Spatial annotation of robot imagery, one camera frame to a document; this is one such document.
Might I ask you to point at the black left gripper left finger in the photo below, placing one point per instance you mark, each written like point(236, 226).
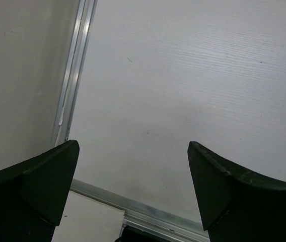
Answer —
point(33, 194)

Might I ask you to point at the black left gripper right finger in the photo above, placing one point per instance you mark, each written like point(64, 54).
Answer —
point(235, 203)

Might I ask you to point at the aluminium front table rail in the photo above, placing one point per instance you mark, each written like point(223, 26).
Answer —
point(143, 217)

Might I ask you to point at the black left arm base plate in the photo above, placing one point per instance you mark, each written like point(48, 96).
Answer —
point(131, 234)

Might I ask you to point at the aluminium left side rail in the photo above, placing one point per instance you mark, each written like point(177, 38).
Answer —
point(73, 70)

